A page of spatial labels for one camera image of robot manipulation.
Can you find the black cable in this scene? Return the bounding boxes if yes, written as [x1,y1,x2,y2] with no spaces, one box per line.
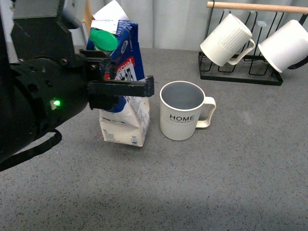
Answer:
[0,128,63,172]

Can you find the grey curtain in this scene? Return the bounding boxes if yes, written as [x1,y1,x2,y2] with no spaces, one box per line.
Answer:
[62,0,308,57]

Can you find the cream ribbed mug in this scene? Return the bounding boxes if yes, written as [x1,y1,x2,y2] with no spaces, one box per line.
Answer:
[200,14,256,66]

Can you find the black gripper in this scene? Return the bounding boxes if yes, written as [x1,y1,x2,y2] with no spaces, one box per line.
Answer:
[11,0,155,111]

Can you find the white mug black handle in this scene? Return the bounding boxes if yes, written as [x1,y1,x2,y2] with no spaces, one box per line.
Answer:
[258,20,308,73]

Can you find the white mug on tree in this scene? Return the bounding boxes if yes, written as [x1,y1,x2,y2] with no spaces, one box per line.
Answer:
[93,0,129,20]

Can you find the blue white milk carton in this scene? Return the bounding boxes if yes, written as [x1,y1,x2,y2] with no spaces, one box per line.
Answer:
[87,19,150,147]

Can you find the black wire mug rack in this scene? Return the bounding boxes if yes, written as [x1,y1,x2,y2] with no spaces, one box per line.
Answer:
[198,0,308,86]

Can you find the cream HOME mug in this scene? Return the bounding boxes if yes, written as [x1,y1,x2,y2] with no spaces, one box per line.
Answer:
[159,81,216,141]

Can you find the wooden mug tree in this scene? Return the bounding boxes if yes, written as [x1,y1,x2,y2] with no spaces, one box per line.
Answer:
[82,0,93,44]

